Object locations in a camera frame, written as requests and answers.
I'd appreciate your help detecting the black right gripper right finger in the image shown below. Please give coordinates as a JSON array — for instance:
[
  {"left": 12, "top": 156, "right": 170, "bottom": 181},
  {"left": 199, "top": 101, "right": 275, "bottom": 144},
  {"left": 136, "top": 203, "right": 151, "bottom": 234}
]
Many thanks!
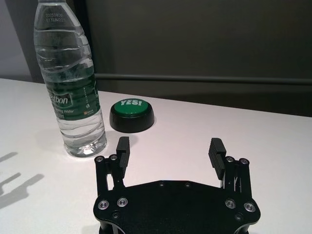
[{"left": 208, "top": 137, "right": 251, "bottom": 195}]

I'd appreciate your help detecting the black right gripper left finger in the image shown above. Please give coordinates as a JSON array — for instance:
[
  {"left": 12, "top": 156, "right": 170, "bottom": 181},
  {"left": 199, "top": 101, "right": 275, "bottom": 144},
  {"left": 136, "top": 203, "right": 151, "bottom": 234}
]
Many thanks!
[{"left": 94, "top": 136, "right": 131, "bottom": 195}]

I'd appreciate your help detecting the clear green-label water bottle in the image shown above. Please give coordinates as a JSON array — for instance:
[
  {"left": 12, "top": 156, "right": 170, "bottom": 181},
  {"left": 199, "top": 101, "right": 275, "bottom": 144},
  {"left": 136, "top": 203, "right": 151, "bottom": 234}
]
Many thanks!
[{"left": 34, "top": 0, "right": 108, "bottom": 158}]

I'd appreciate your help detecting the green YES push button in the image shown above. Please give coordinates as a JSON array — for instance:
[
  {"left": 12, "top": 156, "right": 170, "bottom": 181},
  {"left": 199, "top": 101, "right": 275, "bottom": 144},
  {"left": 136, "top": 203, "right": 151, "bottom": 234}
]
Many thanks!
[{"left": 109, "top": 98, "right": 155, "bottom": 134}]

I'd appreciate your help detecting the dark grey wall rail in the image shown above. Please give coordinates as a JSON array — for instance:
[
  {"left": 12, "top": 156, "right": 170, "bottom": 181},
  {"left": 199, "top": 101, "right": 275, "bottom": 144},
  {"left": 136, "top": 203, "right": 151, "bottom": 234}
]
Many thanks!
[{"left": 94, "top": 72, "right": 312, "bottom": 85}]

